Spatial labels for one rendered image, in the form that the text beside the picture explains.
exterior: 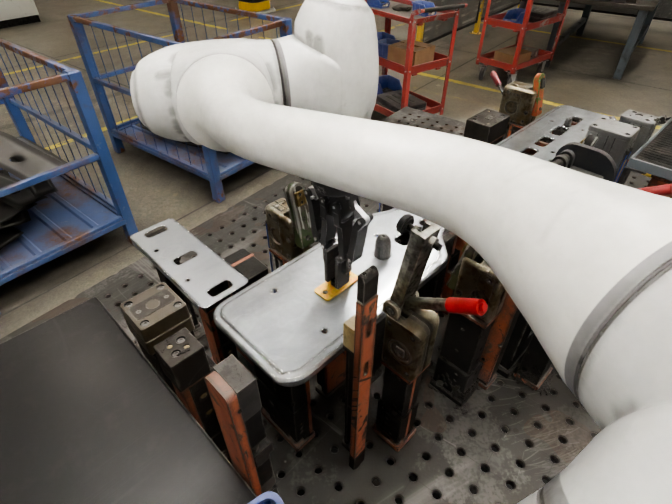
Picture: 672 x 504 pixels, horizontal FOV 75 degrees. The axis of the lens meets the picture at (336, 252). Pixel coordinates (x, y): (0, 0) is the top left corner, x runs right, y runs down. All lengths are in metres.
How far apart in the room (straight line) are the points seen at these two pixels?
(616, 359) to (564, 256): 0.05
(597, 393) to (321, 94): 0.43
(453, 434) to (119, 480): 0.63
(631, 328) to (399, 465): 0.79
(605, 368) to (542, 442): 0.85
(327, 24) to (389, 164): 0.27
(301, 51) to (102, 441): 0.52
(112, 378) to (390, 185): 0.51
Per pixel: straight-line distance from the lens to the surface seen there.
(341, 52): 0.54
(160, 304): 0.73
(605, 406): 0.20
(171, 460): 0.61
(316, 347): 0.70
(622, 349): 0.18
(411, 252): 0.59
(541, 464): 1.02
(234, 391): 0.43
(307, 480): 0.92
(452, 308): 0.61
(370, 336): 0.61
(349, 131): 0.33
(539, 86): 1.61
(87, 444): 0.66
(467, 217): 0.27
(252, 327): 0.74
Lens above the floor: 1.55
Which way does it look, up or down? 40 degrees down
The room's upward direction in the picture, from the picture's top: straight up
